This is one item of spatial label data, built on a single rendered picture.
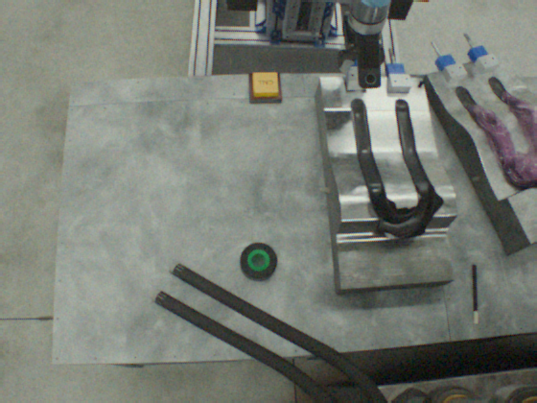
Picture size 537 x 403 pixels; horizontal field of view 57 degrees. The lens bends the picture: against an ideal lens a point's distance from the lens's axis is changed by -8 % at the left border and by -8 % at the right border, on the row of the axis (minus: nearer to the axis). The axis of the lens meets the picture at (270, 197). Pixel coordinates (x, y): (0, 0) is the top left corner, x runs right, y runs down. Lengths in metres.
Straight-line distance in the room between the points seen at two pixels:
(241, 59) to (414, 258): 1.22
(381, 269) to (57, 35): 1.92
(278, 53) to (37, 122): 1.06
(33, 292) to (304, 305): 1.23
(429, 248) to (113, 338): 0.72
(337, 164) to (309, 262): 0.22
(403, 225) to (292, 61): 1.11
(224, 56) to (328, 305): 1.24
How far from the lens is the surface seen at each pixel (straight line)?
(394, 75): 1.29
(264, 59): 2.12
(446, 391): 0.97
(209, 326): 1.09
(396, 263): 1.16
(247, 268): 1.13
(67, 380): 2.03
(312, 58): 2.15
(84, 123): 1.34
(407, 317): 1.21
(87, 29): 2.57
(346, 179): 1.13
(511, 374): 1.32
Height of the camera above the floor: 1.94
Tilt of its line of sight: 69 degrees down
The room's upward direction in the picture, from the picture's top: 11 degrees clockwise
